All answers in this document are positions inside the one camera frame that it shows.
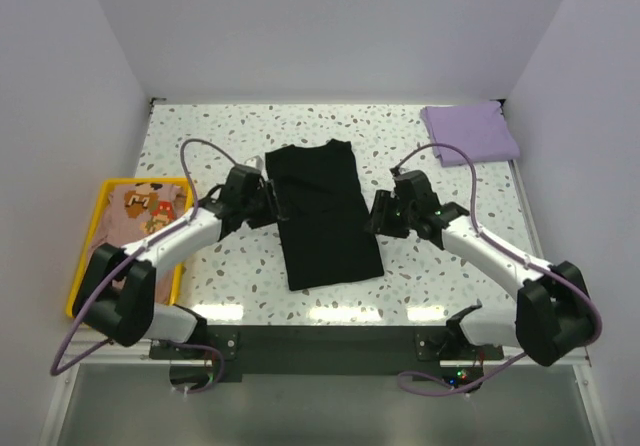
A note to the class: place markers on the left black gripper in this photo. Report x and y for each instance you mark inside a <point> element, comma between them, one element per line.
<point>261,191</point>

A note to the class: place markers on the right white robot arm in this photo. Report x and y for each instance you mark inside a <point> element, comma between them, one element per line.
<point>553,313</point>

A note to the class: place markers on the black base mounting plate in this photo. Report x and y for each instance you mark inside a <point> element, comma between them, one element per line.
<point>338,350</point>

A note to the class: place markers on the folded purple t-shirt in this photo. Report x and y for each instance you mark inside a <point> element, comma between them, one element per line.
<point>479,130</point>

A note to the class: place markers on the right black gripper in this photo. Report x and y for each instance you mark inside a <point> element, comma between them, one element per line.
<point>378,222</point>

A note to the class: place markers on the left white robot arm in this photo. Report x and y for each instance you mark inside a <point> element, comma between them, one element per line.
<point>117,293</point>

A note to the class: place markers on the yellow plastic bin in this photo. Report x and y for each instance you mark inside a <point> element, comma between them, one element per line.
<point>80,276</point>

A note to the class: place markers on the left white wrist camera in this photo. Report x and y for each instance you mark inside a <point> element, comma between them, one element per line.
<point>255,162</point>

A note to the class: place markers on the pink printed t-shirt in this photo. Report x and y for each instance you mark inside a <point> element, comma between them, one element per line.
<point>135,216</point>

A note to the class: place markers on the aluminium extrusion rail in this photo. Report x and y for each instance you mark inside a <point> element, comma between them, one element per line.
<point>536,350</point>

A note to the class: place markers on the black t-shirt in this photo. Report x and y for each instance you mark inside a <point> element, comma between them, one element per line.
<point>323,216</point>

